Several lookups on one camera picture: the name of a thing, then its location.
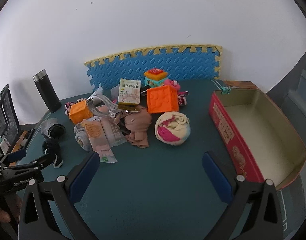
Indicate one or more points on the black thermos bottle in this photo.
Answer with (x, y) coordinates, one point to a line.
(46, 92)

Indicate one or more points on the red cardboard box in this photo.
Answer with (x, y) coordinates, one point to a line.
(255, 130)

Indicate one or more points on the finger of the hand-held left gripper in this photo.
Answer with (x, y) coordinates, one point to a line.
(40, 162)
(16, 155)

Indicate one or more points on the plain grey sock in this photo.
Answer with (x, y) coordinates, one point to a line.
(80, 137)

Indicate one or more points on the pink round toy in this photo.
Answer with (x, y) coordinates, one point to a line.
(173, 83)

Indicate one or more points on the wooden table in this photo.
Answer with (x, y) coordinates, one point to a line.
(243, 83)

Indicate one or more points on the grey sock with black cuff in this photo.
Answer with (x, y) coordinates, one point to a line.
(51, 128)

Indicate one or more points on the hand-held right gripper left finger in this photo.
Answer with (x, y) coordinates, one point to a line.
(84, 175)

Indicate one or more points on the black knit sock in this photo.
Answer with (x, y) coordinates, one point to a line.
(51, 148)

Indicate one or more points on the teal orange toy cube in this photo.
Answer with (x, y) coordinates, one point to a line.
(155, 76)

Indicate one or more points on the blue yellow foam puzzle mat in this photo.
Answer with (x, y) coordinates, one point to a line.
(133, 67)

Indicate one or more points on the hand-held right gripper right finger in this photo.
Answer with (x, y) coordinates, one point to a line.
(216, 177)

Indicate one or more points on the clear plastic bag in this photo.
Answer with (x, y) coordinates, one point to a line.
(98, 91)

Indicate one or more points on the yellow green medicine box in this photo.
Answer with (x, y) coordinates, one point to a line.
(129, 92)

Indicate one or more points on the large orange embossed cube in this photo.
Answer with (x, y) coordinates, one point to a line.
(161, 100)

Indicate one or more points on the black mesh chair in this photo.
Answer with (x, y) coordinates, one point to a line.
(5, 120)

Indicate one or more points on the green binder clip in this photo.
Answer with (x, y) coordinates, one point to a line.
(226, 90)

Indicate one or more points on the person's left hand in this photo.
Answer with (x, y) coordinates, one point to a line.
(0, 214)

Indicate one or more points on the cream pink towel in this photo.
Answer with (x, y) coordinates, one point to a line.
(171, 130)

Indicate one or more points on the pink orange snack packet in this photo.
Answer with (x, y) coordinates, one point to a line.
(114, 132)
(93, 135)

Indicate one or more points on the beige stockings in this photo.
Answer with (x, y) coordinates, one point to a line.
(136, 125)

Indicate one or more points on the small orange embossed cube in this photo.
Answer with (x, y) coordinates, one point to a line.
(80, 112)

